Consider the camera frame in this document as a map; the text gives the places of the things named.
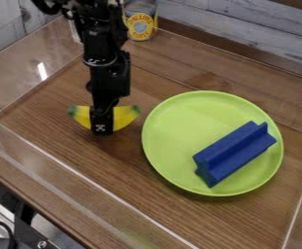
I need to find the yellow labelled tin can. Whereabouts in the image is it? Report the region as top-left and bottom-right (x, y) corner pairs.
(123, 0), (158, 42)

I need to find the black metal table leg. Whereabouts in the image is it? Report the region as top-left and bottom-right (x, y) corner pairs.
(14, 202), (59, 249)

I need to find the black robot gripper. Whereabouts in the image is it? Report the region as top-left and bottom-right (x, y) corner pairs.
(82, 51), (130, 135)

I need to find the blue T-shaped block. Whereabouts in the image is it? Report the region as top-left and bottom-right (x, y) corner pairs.
(191, 122), (276, 188)

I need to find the black cable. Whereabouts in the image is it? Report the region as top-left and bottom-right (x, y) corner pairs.
(0, 219), (19, 249)

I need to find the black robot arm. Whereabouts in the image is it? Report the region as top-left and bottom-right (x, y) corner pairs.
(30, 0), (130, 135)

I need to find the green round plate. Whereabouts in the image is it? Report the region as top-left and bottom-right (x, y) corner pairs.
(141, 90), (283, 196)

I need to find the clear acrylic tray wall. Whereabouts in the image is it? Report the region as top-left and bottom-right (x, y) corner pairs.
(0, 123), (197, 249)

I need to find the yellow toy banana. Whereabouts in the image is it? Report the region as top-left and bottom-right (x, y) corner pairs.
(67, 105), (141, 132)

